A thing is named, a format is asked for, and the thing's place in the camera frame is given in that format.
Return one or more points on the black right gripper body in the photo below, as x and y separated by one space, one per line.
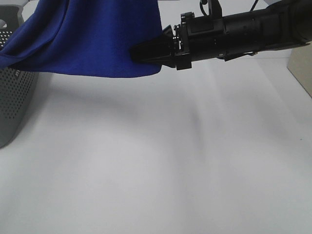
199 38

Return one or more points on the beige box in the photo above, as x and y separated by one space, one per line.
300 66

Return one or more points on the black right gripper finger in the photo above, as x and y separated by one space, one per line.
167 32
158 51

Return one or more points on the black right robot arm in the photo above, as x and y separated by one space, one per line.
283 25

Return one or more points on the grey perforated plastic basket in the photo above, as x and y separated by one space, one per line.
16 87

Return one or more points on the blue microfiber towel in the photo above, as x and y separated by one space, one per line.
84 38

